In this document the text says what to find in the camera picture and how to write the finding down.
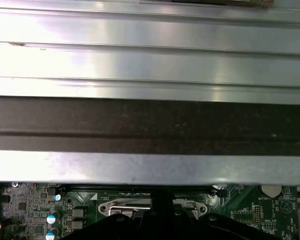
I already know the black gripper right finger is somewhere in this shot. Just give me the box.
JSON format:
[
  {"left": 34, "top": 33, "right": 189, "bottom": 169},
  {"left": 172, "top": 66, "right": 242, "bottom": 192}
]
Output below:
[{"left": 162, "top": 189, "right": 295, "bottom": 240}]

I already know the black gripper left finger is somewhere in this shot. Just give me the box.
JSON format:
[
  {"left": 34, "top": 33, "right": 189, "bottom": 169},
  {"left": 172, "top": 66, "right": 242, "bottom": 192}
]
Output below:
[{"left": 57, "top": 189, "right": 164, "bottom": 240}]

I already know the thin wire locking lever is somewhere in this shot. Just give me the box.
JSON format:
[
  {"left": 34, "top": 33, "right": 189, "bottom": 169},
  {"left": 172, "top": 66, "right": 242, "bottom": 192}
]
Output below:
[{"left": 109, "top": 201, "right": 200, "bottom": 218}]

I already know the CPU socket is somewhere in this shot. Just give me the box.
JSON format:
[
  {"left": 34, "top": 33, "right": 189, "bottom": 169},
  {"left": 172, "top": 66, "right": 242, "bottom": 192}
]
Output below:
[{"left": 97, "top": 193, "right": 209, "bottom": 227}]

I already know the green motherboard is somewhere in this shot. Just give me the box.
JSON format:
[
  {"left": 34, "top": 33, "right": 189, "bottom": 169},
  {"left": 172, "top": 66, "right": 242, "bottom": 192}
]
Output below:
[{"left": 0, "top": 183, "right": 300, "bottom": 240}]

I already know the round coin battery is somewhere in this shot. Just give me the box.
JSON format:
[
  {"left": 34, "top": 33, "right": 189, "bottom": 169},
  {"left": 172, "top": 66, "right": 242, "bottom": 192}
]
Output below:
[{"left": 261, "top": 184, "right": 283, "bottom": 198}]

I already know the black open PC case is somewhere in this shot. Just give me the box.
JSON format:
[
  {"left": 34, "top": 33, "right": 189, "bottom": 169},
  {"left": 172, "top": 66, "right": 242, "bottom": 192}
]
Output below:
[{"left": 0, "top": 96, "right": 300, "bottom": 187}]

